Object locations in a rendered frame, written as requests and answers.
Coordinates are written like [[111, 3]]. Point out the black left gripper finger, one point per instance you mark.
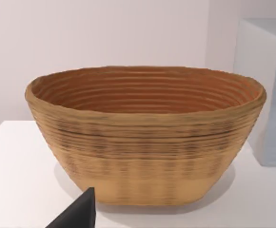
[[82, 211]]

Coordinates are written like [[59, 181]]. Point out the brown woven basket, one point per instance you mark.
[[142, 147]]

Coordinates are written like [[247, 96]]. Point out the pale blue-grey cabinet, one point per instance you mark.
[[269, 95]]

